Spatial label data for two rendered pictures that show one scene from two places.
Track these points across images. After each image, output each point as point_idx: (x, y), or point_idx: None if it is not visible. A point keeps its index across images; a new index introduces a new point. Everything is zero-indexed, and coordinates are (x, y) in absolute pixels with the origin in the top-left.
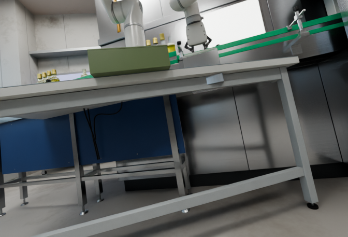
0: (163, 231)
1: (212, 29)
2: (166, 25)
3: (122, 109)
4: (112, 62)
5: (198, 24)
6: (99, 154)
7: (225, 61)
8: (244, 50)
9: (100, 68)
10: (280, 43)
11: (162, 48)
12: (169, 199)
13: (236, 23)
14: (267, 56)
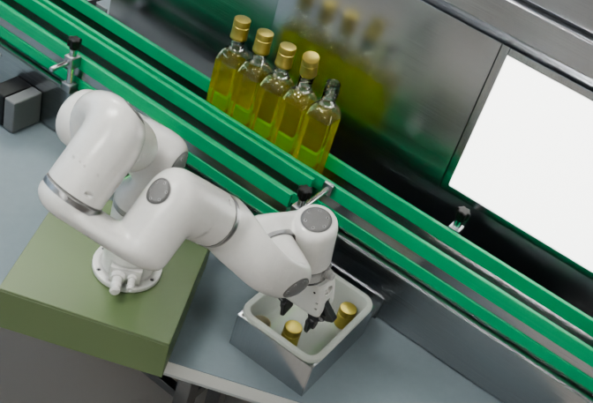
0: None
1: (504, 129)
2: None
3: None
4: (41, 326)
5: (308, 286)
6: None
7: (414, 302)
8: (483, 319)
9: (17, 325)
10: (566, 391)
11: (155, 346)
12: (162, 394)
13: (585, 181)
14: (514, 384)
